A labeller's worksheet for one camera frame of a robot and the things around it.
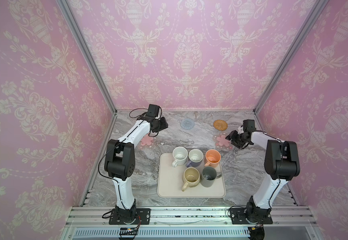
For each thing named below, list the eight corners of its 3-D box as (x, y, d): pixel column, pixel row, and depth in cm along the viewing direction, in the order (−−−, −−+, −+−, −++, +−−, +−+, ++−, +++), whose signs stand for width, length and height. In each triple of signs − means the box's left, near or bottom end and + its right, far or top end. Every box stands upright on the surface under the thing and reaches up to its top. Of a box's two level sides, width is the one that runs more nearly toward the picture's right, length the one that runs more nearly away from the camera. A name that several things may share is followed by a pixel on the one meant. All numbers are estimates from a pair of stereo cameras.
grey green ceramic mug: (196, 180, 87) (198, 173, 78) (206, 169, 91) (209, 161, 83) (208, 192, 83) (211, 185, 74) (218, 179, 87) (222, 172, 79)
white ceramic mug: (172, 169, 90) (172, 163, 84) (173, 152, 98) (172, 146, 91) (187, 169, 90) (188, 163, 84) (186, 152, 98) (187, 146, 91)
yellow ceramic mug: (182, 192, 82) (182, 188, 76) (181, 172, 89) (182, 167, 84) (200, 192, 82) (201, 188, 76) (198, 172, 89) (199, 167, 84)
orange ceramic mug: (204, 170, 91) (206, 164, 84) (202, 156, 97) (204, 149, 90) (219, 170, 91) (222, 164, 84) (216, 156, 97) (219, 149, 90)
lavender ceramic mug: (186, 169, 92) (187, 163, 84) (185, 156, 98) (186, 148, 90) (202, 169, 92) (204, 163, 84) (200, 156, 98) (202, 148, 90)
